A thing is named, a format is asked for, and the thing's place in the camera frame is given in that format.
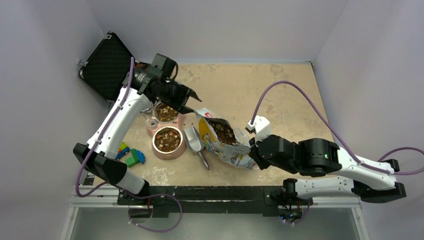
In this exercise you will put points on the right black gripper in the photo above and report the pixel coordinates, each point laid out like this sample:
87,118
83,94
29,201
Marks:
261,163

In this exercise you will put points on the clear water bottle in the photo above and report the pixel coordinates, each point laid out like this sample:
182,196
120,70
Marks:
149,115

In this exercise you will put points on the metal food scoop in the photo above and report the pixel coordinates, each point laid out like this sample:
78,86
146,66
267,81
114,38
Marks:
194,144

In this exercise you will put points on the green blue toy block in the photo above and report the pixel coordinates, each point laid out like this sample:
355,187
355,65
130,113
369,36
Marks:
137,157

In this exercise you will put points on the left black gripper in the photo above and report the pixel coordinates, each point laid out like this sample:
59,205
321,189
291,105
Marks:
184,92

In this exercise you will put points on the black poker chip case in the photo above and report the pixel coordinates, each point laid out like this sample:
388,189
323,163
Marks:
107,66

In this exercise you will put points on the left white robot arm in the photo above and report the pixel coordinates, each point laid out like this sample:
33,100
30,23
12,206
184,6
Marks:
141,89

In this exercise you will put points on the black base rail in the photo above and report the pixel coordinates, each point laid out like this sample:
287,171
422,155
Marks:
269,201

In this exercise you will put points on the orange blue toy car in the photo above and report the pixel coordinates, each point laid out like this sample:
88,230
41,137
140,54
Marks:
122,151

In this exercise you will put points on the pink double pet bowl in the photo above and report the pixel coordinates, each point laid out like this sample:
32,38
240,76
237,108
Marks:
168,140

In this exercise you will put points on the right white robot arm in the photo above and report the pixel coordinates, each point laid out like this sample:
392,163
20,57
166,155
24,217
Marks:
330,170

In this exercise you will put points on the pet food bag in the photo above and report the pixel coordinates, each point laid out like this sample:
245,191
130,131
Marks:
227,143

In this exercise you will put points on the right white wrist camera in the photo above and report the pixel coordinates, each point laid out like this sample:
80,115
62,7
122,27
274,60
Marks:
260,127

